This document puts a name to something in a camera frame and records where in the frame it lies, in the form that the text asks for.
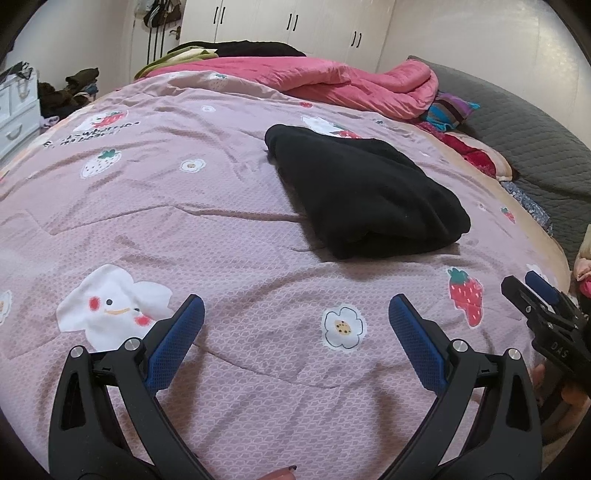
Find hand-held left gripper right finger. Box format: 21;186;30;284
389;294;543;480

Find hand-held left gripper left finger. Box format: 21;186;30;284
48;294;218;480

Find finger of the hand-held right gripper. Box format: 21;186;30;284
524;270;581;324
501;275;561;342

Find black sweater with orange cuffs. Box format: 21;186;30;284
264;124;472;260

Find pile of dark clothes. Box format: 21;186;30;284
37;68;100;118

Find person's right hand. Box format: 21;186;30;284
531;362;591;430

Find peach bed sheet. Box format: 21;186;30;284
434;134;575;289

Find pink fluffy cloth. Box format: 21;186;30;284
573;242;591;298

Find blue floral cloth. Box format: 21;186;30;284
501;180;555;238

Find pink printed quilt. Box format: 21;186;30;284
0;69;573;480

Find grey quilted headboard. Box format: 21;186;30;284
409;55;591;271

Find red cloth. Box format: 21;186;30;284
418;121;499;178

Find colourful striped cloth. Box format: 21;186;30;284
425;91;481;134

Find pink comforter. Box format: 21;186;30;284
148;54;439;121

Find white drawer cabinet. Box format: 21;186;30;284
0;76;41;162

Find olive green cloth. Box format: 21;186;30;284
134;46;218;79

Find white door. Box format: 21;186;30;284
129;0;185;81

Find dark bag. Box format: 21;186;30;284
0;62;38;88

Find hanging bags with straps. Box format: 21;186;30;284
142;0;183;63

